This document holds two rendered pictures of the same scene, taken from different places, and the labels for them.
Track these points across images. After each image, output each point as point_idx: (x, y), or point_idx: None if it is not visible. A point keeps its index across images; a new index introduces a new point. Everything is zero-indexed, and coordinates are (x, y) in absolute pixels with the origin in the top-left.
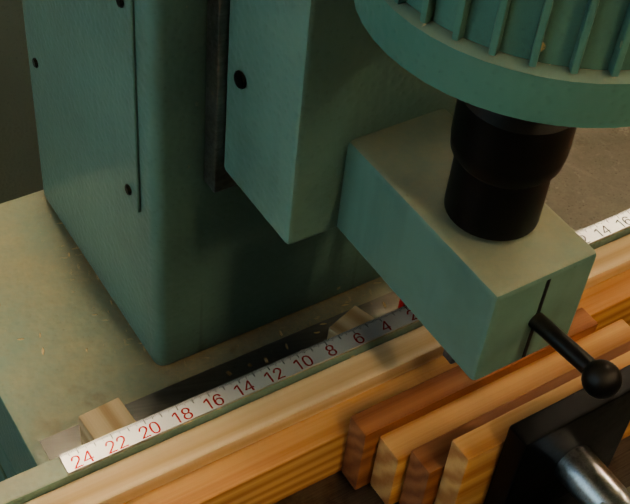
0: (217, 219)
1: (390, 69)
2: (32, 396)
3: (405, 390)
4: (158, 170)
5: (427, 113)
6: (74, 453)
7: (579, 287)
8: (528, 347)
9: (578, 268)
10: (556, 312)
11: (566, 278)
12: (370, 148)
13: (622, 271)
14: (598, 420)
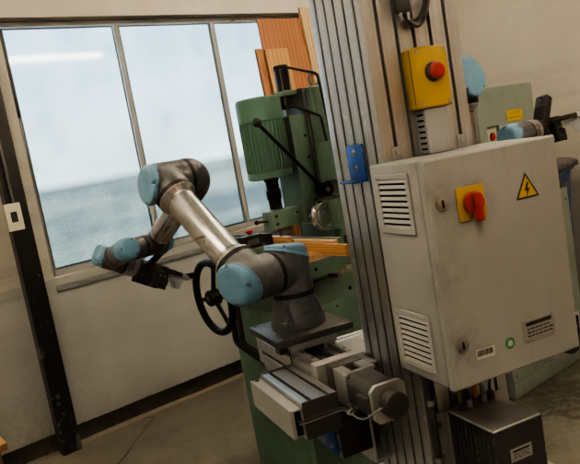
0: (308, 232)
1: (290, 195)
2: None
3: None
4: None
5: (296, 205)
6: None
7: (271, 218)
8: (269, 227)
9: (269, 214)
10: (270, 222)
11: (268, 214)
12: (287, 206)
13: (307, 242)
14: (264, 237)
